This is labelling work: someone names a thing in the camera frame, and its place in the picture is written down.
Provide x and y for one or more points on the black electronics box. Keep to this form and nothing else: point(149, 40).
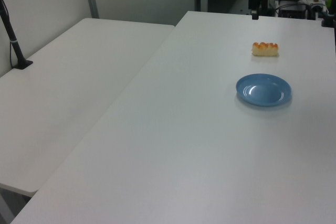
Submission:
point(293, 11)

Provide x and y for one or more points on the toy bread with orange topping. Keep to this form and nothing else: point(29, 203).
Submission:
point(264, 49)

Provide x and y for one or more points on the black table clamp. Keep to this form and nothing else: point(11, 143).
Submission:
point(328, 19)

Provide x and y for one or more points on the black camera stand pole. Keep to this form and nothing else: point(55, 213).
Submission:
point(11, 39)

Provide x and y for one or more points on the blue round plate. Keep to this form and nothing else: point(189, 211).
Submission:
point(263, 90)

